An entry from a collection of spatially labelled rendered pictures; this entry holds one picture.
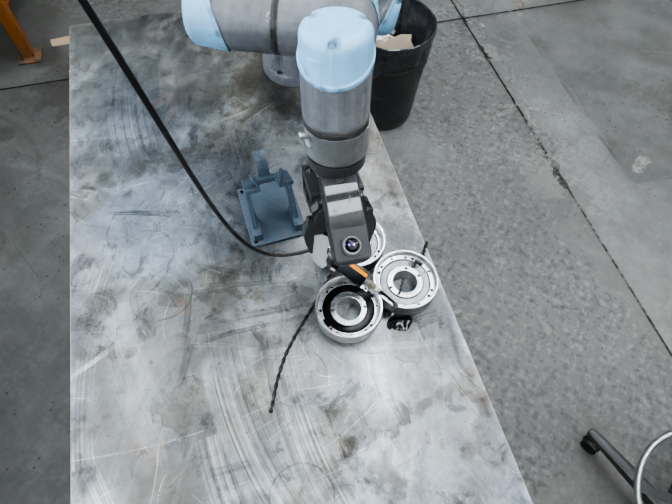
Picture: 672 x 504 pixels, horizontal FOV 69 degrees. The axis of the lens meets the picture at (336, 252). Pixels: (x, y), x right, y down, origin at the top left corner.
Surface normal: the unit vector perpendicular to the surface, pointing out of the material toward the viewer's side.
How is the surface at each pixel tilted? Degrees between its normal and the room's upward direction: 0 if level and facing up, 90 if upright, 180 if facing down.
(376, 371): 0
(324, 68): 81
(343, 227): 23
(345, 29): 8
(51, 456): 0
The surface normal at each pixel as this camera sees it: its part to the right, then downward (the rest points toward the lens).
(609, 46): 0.03, -0.50
